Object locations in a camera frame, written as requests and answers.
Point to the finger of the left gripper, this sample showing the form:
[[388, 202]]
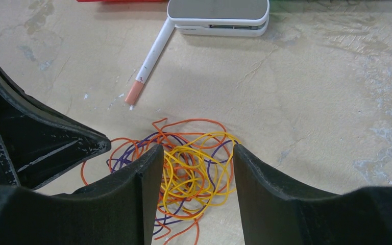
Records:
[[37, 143]]

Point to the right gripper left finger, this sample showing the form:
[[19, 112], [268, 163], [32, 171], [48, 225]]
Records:
[[117, 209]]

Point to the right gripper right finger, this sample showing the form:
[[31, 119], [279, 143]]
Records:
[[278, 209]]

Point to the red plastic bin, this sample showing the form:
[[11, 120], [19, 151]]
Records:
[[112, 1]]

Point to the white marker orange cap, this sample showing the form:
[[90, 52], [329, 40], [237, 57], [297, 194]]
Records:
[[149, 62]]

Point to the white grey stapler case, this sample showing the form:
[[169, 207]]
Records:
[[232, 18]]

